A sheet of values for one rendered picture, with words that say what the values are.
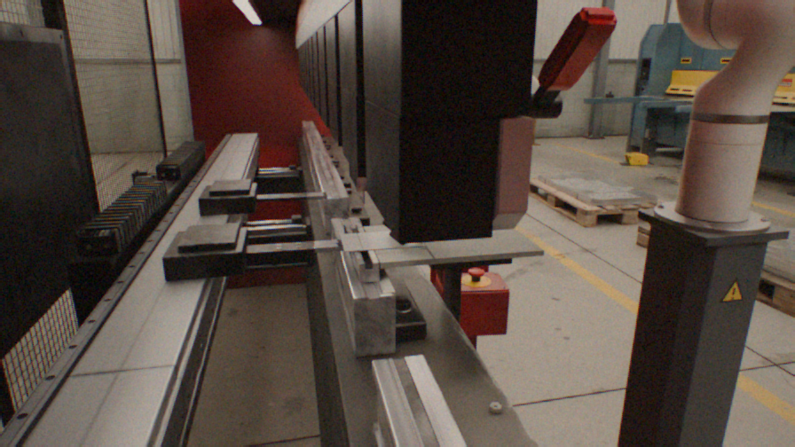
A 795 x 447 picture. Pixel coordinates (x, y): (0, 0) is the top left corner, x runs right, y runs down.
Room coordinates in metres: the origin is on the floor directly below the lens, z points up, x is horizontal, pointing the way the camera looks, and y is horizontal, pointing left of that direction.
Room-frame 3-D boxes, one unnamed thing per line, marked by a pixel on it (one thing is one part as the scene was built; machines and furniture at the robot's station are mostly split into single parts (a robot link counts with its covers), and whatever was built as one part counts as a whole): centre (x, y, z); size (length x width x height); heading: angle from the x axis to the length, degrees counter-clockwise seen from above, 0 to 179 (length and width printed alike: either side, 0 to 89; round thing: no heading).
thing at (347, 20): (0.59, 0.01, 1.26); 0.15 x 0.09 x 0.17; 12
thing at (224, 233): (0.77, 0.22, 1.01); 0.26 x 0.12 x 0.05; 102
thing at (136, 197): (0.93, 0.49, 1.02); 0.37 x 0.06 x 0.04; 12
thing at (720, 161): (0.94, -0.59, 1.09); 0.19 x 0.19 x 0.18
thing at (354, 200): (1.41, 0.13, 0.89); 0.30 x 0.05 x 0.03; 12
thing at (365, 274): (0.82, 0.06, 0.99); 0.20 x 0.03 x 0.03; 12
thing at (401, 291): (0.86, 0.01, 0.89); 0.30 x 0.05 x 0.03; 12
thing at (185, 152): (1.48, 0.61, 1.02); 0.44 x 0.06 x 0.04; 12
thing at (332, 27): (0.78, 0.05, 1.26); 0.15 x 0.09 x 0.17; 12
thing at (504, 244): (0.84, -0.09, 1.00); 0.26 x 0.18 x 0.01; 102
